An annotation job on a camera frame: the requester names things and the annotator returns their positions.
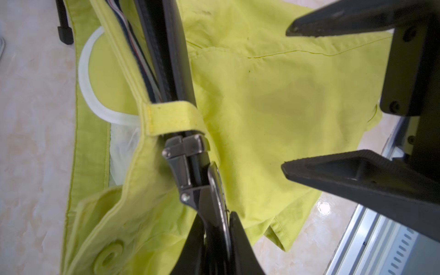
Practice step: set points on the lime green trousers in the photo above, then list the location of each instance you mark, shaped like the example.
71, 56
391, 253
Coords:
264, 98

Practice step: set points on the black microphone on tripod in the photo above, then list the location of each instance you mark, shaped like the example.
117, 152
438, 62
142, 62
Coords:
65, 32

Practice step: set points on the aluminium front rail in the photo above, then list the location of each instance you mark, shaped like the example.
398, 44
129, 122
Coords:
376, 245

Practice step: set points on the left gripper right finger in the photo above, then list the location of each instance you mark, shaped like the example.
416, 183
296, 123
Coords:
406, 190

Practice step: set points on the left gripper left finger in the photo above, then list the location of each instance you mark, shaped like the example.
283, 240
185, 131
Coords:
197, 259

